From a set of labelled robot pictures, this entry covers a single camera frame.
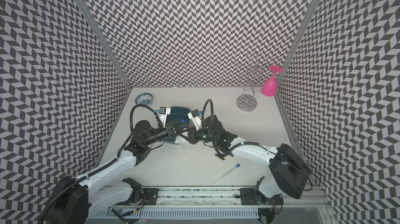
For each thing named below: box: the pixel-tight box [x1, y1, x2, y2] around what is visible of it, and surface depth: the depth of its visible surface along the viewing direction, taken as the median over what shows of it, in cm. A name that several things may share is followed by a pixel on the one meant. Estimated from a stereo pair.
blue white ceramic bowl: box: [134, 92, 154, 106], surface depth 110 cm
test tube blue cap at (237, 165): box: [214, 163, 241, 184], surface depth 82 cm
